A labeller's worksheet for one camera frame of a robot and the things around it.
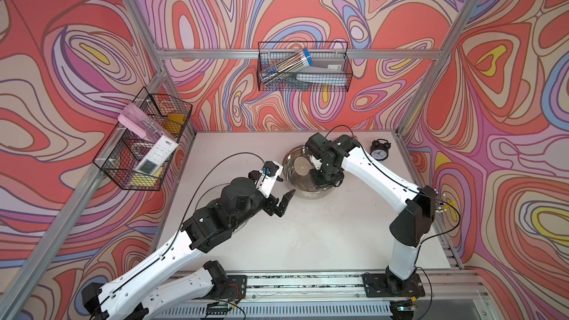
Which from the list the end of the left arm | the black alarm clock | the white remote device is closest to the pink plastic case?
the white remote device

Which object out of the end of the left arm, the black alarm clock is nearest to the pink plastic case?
the end of the left arm

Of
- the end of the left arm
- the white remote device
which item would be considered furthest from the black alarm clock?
the white remote device

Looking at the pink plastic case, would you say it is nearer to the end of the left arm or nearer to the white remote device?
the white remote device

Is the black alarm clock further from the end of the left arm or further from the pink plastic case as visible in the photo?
the pink plastic case

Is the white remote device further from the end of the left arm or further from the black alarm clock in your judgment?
the black alarm clock

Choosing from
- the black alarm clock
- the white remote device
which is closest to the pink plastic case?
the white remote device

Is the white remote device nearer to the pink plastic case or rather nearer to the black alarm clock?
the pink plastic case

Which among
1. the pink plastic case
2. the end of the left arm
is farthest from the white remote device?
the end of the left arm

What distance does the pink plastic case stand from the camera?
26.4 inches
